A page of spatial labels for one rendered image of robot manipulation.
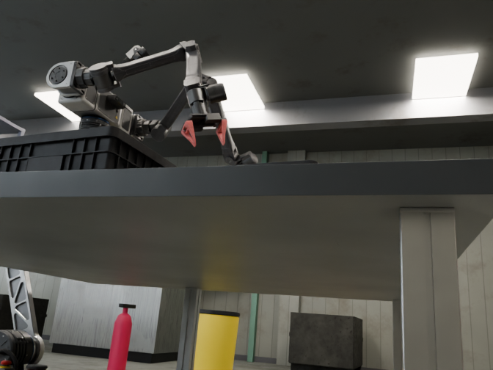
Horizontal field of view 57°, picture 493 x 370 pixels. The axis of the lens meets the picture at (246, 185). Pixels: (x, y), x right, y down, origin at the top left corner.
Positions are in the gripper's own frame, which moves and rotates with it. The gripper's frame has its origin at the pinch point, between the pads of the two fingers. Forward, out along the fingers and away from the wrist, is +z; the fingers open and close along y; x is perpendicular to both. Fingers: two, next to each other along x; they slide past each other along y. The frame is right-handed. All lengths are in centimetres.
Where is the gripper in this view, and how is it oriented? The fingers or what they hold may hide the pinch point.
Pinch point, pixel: (209, 142)
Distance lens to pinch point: 144.6
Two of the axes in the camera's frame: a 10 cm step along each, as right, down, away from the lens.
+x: 3.5, -4.6, -8.1
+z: 2.7, 8.8, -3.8
